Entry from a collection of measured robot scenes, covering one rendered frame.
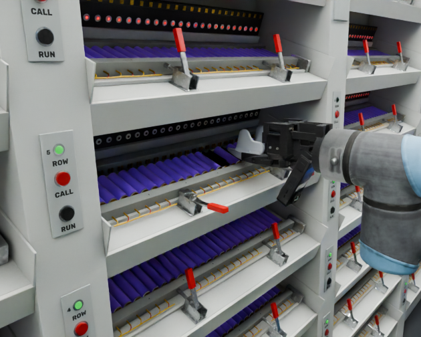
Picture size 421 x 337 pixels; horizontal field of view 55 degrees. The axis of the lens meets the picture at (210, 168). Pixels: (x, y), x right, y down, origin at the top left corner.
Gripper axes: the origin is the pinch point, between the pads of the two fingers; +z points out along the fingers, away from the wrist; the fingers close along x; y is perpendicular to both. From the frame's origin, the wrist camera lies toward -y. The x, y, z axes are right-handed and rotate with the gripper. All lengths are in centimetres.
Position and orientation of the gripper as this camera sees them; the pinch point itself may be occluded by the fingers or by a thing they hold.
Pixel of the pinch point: (238, 151)
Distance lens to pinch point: 84.7
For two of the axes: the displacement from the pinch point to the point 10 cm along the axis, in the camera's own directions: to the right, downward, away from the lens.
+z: -7.4, -1.5, 6.6
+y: -0.3, -9.7, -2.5
